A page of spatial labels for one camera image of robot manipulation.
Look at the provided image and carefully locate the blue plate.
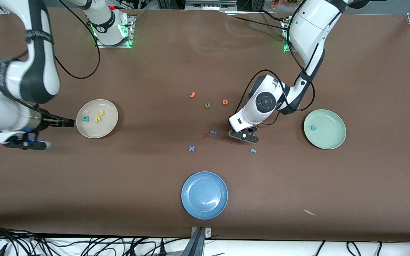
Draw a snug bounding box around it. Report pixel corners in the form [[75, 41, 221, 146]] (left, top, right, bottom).
[[181, 171, 228, 220]]

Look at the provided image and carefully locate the grey control box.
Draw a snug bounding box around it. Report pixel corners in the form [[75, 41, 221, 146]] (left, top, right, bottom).
[[185, 0, 238, 12]]

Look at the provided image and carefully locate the brown table cover sheet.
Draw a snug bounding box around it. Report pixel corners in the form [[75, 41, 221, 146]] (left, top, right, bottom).
[[0, 7, 410, 242]]

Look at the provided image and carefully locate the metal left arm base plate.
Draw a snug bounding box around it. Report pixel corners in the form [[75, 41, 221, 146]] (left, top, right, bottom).
[[283, 20, 294, 52]]

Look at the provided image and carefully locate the metal camera stand bracket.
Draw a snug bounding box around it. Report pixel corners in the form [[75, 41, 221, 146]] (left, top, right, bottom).
[[191, 227, 212, 256]]

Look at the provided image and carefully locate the light green plate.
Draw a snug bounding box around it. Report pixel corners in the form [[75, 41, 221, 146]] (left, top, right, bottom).
[[303, 109, 347, 150]]

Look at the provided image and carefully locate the beige brown plate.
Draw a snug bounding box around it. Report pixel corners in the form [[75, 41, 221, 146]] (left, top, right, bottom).
[[76, 99, 119, 139]]

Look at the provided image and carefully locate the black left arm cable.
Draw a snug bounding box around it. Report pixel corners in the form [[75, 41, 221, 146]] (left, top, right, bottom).
[[234, 9, 316, 125]]

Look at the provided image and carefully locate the colourful flower decoration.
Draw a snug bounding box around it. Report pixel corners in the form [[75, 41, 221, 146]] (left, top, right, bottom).
[[270, 0, 298, 8]]

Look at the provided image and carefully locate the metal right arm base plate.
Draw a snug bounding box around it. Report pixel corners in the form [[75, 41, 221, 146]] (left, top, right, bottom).
[[96, 16, 134, 48]]

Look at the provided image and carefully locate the black base power cable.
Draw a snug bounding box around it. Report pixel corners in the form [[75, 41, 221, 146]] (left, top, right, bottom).
[[226, 10, 289, 31]]

